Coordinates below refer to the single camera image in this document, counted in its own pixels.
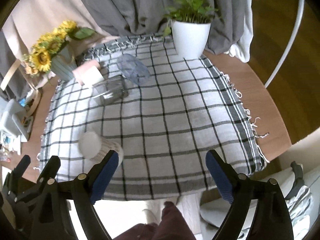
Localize pink curtain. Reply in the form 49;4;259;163
0;0;121;88

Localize green potted plant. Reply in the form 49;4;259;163
163;0;222;37

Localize white plant pot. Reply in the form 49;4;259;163
171;21;211;60

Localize clear bluish plastic cup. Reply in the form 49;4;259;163
117;54;150;86

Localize smoky square glass cup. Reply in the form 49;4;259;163
92;75;129;105

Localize black white plaid tablecloth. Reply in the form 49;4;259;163
39;35;267;200

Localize pink cup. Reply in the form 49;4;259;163
72;60;104;87

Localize person's dark red trousers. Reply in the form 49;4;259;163
114;201;196;239

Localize ribbed blue-grey vase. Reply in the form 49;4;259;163
51;44;77;82

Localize sunflower bouquet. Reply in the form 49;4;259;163
22;20;95;76

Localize checkered paper cup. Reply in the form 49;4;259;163
78;132;124;166

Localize grey curtain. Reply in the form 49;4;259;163
0;0;254;98

